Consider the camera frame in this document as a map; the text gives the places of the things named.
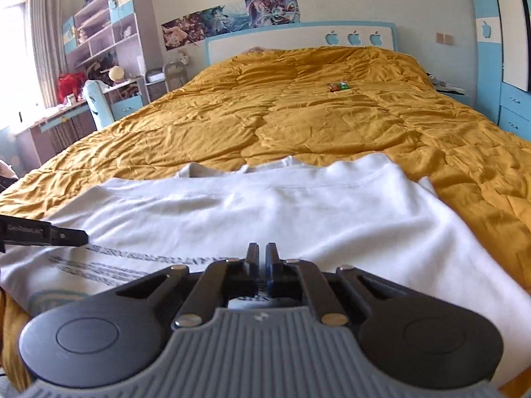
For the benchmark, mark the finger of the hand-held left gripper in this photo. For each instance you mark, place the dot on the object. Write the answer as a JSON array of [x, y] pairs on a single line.
[[68, 236]]

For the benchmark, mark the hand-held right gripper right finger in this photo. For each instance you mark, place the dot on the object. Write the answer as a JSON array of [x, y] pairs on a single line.
[[270, 265]]

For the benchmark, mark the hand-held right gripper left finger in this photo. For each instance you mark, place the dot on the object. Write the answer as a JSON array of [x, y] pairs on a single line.
[[255, 257]]

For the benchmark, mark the white printed sweatshirt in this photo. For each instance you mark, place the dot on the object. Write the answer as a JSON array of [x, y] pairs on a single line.
[[290, 215]]

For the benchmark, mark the grey desk with blue drawer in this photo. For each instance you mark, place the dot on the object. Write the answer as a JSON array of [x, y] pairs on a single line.
[[49, 132]]

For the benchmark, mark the light blue desk chair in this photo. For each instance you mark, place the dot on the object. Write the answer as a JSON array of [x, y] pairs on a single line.
[[97, 105]]

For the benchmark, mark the mustard yellow quilt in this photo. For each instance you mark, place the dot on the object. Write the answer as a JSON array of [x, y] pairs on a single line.
[[290, 112]]

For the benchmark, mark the red bag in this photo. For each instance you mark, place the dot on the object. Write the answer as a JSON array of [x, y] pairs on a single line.
[[70, 85]]

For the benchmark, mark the round cream lamp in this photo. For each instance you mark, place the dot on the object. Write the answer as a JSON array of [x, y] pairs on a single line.
[[116, 73]]

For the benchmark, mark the green snack packet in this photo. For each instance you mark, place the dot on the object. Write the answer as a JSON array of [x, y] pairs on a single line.
[[339, 86]]

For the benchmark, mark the beige curtain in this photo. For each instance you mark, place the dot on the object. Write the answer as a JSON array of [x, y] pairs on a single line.
[[45, 29]]

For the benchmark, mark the white and blue headboard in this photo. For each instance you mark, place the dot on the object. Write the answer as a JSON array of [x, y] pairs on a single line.
[[290, 37]]

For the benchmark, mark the blue and white shelf unit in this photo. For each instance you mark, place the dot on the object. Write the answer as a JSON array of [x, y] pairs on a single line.
[[124, 16]]

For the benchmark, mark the blue nightstand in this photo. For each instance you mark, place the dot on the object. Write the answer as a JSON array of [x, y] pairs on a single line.
[[456, 93]]

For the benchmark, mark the blue and white wardrobe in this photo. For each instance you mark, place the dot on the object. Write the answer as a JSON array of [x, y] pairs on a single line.
[[489, 70]]

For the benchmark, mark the anime wall poster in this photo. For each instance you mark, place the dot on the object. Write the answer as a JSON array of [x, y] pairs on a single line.
[[182, 31], [273, 8], [226, 18]]

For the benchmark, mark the wall switch plate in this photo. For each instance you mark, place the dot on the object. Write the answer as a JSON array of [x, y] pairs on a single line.
[[444, 38]]

